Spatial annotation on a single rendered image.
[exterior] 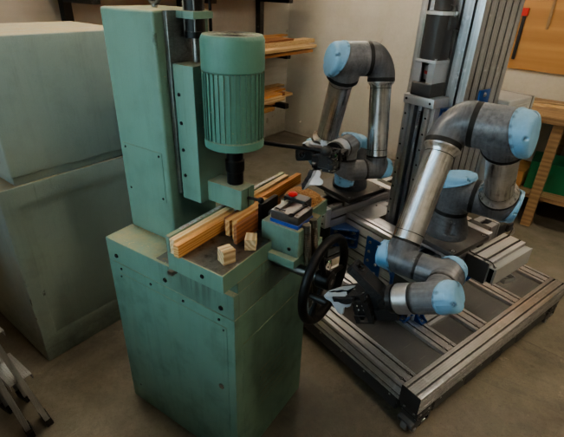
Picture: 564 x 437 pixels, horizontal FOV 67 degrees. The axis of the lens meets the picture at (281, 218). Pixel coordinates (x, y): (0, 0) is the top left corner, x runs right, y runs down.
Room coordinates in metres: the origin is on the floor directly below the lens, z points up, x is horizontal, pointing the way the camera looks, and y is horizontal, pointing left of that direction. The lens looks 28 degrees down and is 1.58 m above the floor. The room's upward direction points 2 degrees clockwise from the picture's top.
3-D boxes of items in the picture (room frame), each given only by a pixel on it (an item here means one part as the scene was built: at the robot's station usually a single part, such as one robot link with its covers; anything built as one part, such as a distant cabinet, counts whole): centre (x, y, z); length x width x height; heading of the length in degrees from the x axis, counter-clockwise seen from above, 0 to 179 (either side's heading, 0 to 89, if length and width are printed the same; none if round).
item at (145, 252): (1.30, 0.25, 0.76); 0.57 x 0.45 x 0.09; 58
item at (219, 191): (1.25, 0.17, 0.99); 0.14 x 0.07 x 0.09; 58
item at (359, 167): (1.50, -0.25, 0.99); 0.11 x 0.08 x 0.11; 105
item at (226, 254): (1.00, 0.15, 0.92); 0.04 x 0.04 x 0.04; 37
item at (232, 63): (1.24, 0.15, 1.32); 0.18 x 0.18 x 0.31
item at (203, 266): (1.21, 0.04, 0.87); 0.61 x 0.30 x 0.06; 148
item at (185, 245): (1.29, 0.12, 0.92); 0.67 x 0.02 x 0.04; 148
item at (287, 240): (1.16, -0.03, 0.92); 0.15 x 0.13 x 0.09; 148
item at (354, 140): (1.49, -0.23, 1.08); 0.11 x 0.08 x 0.09; 148
